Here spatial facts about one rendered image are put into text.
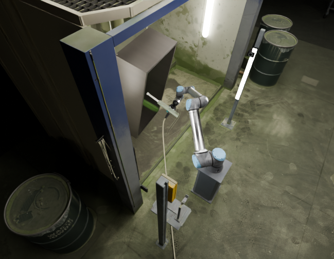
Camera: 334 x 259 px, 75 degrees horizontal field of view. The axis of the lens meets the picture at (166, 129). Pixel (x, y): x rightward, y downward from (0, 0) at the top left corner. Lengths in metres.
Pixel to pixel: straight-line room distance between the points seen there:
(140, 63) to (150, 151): 1.61
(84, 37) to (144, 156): 2.35
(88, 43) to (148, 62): 1.04
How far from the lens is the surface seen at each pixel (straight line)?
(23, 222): 2.38
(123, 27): 1.27
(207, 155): 2.34
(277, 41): 4.53
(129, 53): 2.19
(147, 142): 3.44
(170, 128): 3.60
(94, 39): 1.19
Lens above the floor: 2.85
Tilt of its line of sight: 51 degrees down
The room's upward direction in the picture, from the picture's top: 2 degrees clockwise
